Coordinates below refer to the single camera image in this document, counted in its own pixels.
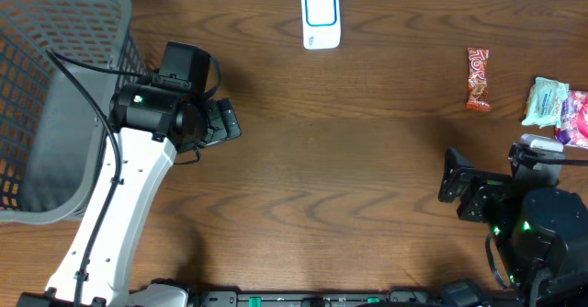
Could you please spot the grey plastic basket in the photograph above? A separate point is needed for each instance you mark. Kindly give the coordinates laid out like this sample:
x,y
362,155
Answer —
x,y
61,62

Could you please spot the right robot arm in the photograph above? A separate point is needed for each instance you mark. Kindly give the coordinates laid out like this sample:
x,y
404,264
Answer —
x,y
538,229

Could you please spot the white barcode scanner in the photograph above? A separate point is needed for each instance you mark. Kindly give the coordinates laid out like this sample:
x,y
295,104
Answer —
x,y
321,24

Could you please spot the purple noodle packet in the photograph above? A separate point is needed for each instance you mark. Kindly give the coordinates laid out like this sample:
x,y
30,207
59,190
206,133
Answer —
x,y
573,129

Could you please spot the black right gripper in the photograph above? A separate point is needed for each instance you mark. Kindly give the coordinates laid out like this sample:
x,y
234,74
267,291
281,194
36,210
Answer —
x,y
483,183

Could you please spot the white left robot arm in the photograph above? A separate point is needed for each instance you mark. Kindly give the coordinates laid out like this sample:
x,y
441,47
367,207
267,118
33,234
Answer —
x,y
153,125

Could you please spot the teal wet wipes pack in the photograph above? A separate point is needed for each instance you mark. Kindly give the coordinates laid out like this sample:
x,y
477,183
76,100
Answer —
x,y
545,103

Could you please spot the orange snack bar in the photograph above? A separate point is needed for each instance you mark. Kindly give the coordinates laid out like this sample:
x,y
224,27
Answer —
x,y
477,80

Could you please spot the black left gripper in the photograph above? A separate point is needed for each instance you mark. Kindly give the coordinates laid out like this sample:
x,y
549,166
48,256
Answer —
x,y
222,121

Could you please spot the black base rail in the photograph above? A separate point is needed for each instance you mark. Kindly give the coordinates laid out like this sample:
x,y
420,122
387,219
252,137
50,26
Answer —
x,y
401,297

